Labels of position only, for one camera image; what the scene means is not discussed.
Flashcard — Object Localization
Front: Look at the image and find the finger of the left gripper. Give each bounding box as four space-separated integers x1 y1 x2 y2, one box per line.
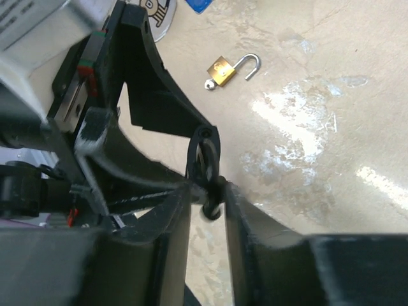
75 107 185 215
110 1 211 138

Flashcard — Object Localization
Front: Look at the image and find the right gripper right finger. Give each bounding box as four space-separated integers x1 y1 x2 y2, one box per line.
224 183 407 305

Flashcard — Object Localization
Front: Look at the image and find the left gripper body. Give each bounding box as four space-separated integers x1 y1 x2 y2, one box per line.
44 28 124 179

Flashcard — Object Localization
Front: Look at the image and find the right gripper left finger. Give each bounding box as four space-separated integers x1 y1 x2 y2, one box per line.
1 184 192 305

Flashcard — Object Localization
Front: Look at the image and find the small brass padlock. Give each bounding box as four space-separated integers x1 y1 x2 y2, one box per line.
204 54 261 91

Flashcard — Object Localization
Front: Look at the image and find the black padlock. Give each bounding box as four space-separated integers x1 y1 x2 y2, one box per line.
186 125 221 190

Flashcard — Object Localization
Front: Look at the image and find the black key bunch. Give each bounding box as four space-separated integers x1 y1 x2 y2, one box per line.
201 175 227 221

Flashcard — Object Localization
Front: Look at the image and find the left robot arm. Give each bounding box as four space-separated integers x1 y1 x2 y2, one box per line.
1 1 222 224

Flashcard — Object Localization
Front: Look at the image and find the white tissue roll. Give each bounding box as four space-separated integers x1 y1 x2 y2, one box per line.
138 0 177 42

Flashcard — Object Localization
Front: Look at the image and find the blue card package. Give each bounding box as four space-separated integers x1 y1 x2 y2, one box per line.
186 0 213 14

